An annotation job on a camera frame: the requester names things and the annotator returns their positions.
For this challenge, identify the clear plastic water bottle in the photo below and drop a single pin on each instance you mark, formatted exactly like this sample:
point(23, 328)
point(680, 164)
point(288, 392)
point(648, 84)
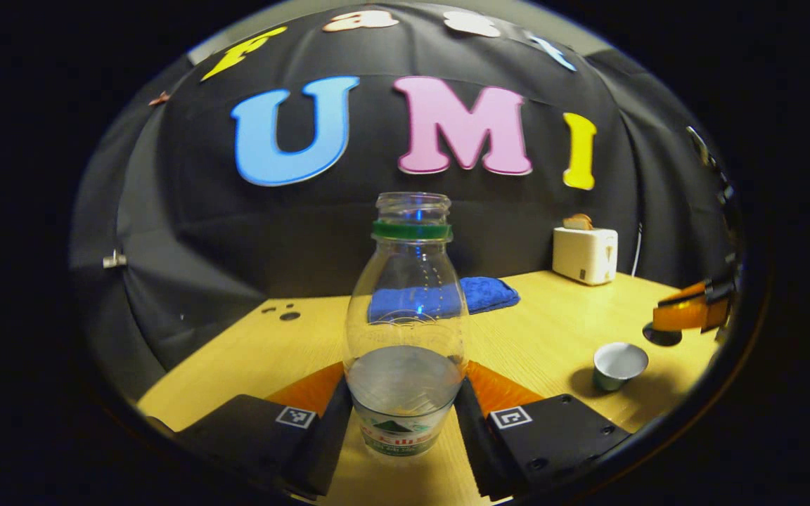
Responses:
point(405, 316)

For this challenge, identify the black backdrop cloth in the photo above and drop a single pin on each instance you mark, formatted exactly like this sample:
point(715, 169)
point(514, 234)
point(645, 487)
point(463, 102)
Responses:
point(236, 232)

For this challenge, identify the silver metal clip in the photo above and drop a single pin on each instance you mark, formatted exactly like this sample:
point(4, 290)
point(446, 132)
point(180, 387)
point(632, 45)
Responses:
point(114, 260)

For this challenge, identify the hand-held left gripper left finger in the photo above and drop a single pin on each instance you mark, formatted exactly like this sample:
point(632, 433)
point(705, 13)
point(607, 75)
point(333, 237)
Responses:
point(331, 450)

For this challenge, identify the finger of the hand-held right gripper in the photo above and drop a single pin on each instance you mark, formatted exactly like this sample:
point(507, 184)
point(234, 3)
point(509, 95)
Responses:
point(683, 318)
point(686, 289)

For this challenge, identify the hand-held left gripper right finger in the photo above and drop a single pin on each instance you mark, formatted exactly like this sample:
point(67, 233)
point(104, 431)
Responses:
point(479, 450)

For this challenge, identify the red clip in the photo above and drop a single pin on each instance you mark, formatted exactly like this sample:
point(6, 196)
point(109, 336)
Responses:
point(159, 98)

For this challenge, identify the dark teal teacup lid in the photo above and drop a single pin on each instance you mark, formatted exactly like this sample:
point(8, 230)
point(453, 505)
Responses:
point(661, 336)

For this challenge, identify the white toaster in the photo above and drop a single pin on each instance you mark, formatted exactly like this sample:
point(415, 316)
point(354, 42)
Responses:
point(585, 256)

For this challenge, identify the blue folded towel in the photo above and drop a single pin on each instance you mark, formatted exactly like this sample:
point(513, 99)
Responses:
point(489, 294)

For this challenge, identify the brown toast slice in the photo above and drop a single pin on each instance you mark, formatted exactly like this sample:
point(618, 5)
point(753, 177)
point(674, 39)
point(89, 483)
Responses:
point(578, 222)

